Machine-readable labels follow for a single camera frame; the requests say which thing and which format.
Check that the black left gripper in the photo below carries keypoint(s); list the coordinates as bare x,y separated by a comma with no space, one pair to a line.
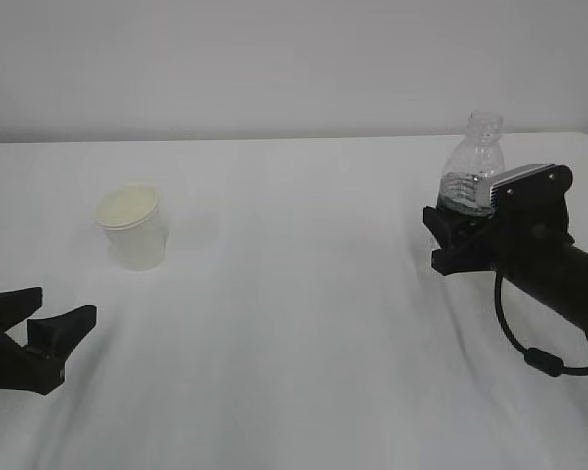
39,367

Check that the clear plastic water bottle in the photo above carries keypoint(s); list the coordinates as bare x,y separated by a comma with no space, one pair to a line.
477,157

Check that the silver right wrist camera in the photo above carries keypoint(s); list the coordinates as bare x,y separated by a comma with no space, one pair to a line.
524,188

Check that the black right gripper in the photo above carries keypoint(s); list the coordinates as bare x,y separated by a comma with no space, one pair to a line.
505,242

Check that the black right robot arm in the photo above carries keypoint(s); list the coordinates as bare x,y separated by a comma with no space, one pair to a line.
559,283

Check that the white paper cup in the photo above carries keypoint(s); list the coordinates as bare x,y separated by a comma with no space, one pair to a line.
130,219

